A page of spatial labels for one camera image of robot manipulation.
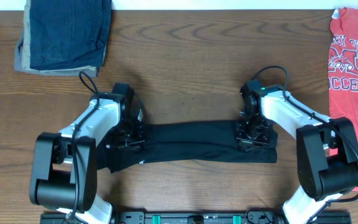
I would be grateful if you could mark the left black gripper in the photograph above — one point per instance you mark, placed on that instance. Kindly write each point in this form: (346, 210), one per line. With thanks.
(129, 140)

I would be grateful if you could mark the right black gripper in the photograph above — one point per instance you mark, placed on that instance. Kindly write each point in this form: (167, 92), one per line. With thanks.
(252, 137)

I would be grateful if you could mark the black t-shirt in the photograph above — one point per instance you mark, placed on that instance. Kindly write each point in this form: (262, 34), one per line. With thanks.
(200, 140)

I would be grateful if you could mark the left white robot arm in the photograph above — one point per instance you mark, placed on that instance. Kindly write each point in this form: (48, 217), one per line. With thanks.
(64, 169)

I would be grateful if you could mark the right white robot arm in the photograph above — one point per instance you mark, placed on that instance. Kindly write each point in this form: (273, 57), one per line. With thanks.
(326, 153)

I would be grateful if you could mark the folded khaki pants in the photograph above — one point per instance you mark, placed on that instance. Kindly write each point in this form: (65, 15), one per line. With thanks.
(25, 59)

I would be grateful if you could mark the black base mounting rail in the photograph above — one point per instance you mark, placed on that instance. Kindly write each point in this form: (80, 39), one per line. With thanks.
(194, 217)

